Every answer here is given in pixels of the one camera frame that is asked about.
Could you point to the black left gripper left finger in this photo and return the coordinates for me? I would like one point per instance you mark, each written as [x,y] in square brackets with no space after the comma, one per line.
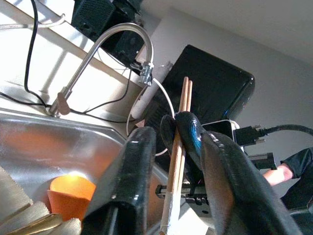
[127,186]

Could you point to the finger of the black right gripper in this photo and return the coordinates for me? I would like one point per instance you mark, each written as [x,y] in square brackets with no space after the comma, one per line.
[192,137]
[168,132]

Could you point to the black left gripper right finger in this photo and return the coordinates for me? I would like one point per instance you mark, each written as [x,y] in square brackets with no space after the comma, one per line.
[239,195]

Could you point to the wooden chopstick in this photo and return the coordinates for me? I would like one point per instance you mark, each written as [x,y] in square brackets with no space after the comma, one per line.
[174,159]
[181,159]

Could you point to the orange plastic bowl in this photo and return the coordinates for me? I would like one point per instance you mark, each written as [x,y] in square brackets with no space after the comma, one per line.
[71,195]

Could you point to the white plastic cylinder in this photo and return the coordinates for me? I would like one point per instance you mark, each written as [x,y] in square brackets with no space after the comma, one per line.
[146,98]

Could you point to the black glossy appliance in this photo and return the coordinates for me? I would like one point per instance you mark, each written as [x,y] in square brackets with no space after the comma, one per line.
[215,85]

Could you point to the stainless steel sink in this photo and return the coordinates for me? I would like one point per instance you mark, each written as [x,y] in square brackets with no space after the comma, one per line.
[61,147]

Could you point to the golden metal spoon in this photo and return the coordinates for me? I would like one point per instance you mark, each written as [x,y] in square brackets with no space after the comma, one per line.
[41,221]

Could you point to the silver gooseneck faucet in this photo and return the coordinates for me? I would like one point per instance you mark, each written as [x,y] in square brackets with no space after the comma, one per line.
[80,71]

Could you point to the beige woven mat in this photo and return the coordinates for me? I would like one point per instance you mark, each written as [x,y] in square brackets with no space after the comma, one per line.
[14,195]

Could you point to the black mesh device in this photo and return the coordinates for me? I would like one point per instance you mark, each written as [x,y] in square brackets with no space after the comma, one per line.
[93,17]

